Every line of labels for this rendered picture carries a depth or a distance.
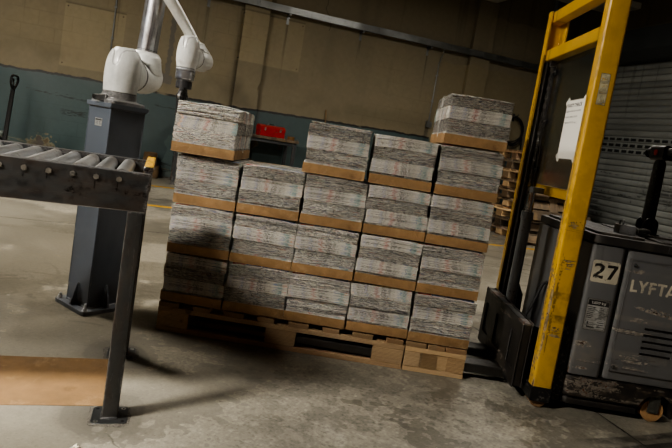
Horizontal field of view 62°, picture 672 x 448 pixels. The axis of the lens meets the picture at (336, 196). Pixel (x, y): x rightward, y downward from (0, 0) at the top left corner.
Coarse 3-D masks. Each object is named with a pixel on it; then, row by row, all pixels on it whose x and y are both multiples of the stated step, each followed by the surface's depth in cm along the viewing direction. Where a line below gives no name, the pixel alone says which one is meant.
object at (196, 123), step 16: (192, 112) 249; (208, 112) 249; (224, 112) 249; (240, 112) 248; (176, 128) 250; (192, 128) 250; (208, 128) 250; (224, 128) 250; (240, 128) 255; (208, 144) 250; (224, 144) 251; (240, 144) 264
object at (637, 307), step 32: (544, 224) 298; (608, 224) 301; (544, 256) 291; (608, 256) 240; (640, 256) 241; (544, 288) 284; (576, 288) 249; (608, 288) 242; (640, 288) 241; (576, 320) 245; (608, 320) 243; (640, 320) 243; (576, 352) 245; (608, 352) 246; (640, 352) 244; (576, 384) 245; (608, 384) 245; (640, 384) 247
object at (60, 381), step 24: (0, 360) 208; (24, 360) 211; (48, 360) 214; (72, 360) 217; (96, 360) 220; (0, 384) 191; (24, 384) 194; (48, 384) 196; (72, 384) 199; (96, 384) 202
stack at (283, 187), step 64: (192, 192) 255; (256, 192) 255; (320, 192) 255; (384, 192) 255; (192, 256) 259; (320, 256) 258; (384, 256) 258; (192, 320) 275; (256, 320) 262; (384, 320) 260
